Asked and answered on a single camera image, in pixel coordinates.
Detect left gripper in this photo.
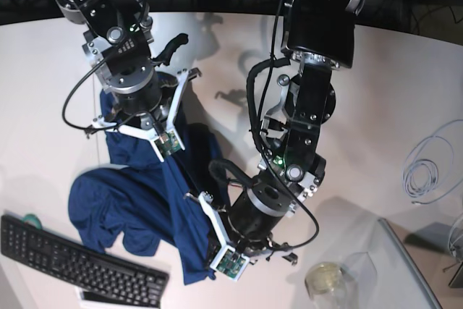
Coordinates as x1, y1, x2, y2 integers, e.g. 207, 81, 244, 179
184, 174, 298, 282

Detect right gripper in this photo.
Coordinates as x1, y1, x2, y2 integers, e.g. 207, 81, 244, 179
85, 68, 201, 161

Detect blue t-shirt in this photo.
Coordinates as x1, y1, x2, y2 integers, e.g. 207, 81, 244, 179
68, 88, 230, 285

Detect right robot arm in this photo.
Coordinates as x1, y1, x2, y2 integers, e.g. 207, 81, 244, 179
55, 0, 201, 161

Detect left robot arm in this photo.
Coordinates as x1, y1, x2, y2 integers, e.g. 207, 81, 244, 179
195, 0, 365, 281

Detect clear glass jar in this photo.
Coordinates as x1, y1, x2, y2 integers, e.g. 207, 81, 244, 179
305, 252, 378, 308

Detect black keyboard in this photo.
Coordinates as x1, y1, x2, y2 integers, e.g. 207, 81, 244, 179
1, 215, 169, 308

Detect green tape roll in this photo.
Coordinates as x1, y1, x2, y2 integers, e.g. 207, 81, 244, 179
22, 213, 43, 229

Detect grey metal stand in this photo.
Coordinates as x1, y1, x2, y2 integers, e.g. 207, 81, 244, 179
404, 222, 462, 289

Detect coiled light blue cable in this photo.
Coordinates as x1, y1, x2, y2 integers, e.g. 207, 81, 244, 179
402, 119, 463, 206

